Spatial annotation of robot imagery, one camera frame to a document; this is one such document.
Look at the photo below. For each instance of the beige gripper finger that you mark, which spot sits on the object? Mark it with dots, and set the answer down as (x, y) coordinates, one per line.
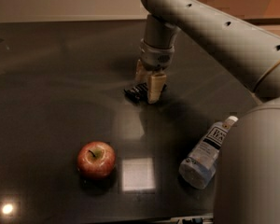
(155, 84)
(141, 73)

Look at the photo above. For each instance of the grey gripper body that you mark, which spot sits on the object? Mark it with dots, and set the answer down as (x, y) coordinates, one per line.
(155, 57)

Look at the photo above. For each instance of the black rxbar chocolate bar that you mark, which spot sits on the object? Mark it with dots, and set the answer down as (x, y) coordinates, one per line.
(140, 93)

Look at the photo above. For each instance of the blue plastic tea bottle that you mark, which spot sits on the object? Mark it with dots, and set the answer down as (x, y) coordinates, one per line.
(199, 167)

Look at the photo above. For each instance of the red apple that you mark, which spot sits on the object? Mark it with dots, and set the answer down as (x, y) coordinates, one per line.
(96, 160)

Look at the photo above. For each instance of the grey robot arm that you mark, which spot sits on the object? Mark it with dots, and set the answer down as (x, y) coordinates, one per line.
(247, 189)

